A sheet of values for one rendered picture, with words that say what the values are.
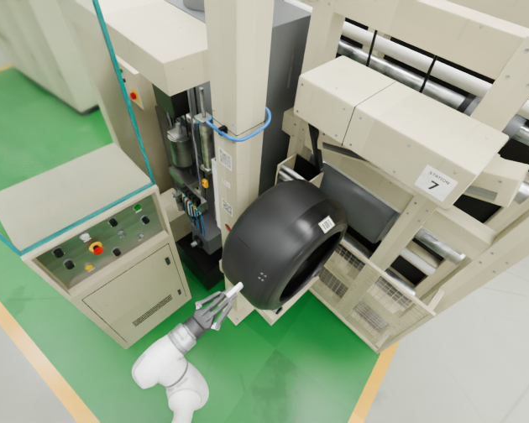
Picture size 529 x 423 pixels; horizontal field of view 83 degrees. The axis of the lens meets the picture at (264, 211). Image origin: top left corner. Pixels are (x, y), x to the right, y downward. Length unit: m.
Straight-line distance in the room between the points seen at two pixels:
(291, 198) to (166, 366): 0.69
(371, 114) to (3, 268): 2.89
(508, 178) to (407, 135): 0.30
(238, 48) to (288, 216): 0.55
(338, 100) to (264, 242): 0.52
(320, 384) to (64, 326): 1.83
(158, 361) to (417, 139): 1.01
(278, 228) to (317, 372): 1.50
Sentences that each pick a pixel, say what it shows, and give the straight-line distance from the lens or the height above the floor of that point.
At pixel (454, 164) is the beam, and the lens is 0.93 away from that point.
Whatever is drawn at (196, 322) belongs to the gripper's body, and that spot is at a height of 1.24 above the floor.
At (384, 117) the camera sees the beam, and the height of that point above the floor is 1.78.
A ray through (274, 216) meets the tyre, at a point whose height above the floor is 1.43.
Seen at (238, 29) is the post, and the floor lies 1.97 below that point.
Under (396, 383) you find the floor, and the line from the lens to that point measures 2.55.
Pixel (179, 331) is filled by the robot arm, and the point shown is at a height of 1.24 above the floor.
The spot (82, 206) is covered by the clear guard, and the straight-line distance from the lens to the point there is 1.34.
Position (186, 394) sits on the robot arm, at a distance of 1.15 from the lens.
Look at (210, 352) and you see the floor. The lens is 2.35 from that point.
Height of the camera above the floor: 2.28
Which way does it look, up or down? 52 degrees down
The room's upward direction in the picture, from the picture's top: 7 degrees clockwise
